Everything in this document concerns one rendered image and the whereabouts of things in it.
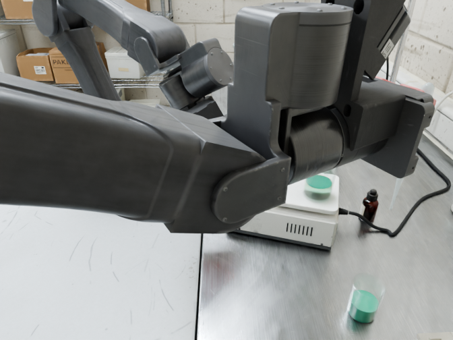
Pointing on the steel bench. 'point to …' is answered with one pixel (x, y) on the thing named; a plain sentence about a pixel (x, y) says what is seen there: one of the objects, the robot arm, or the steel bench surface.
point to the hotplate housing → (295, 227)
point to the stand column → (402, 44)
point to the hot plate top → (294, 194)
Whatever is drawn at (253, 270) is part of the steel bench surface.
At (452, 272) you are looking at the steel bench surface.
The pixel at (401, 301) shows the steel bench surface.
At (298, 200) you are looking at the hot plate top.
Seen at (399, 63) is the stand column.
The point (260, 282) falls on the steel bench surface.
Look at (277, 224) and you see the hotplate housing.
